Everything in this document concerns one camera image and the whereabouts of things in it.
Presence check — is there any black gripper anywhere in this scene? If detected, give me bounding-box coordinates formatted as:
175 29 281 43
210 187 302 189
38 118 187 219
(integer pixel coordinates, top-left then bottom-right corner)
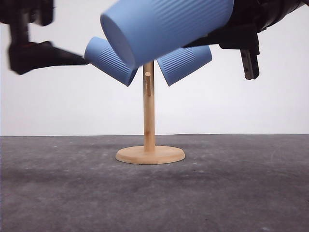
0 0 89 74
183 0 309 80

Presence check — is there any blue ribbed cup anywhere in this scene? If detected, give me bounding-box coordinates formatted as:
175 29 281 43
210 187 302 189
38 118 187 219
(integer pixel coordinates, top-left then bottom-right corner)
84 37 139 87
156 45 213 86
100 0 234 67

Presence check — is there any wooden cup tree stand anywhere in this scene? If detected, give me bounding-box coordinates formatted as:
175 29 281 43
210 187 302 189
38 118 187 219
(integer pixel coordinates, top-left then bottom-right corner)
115 60 186 165

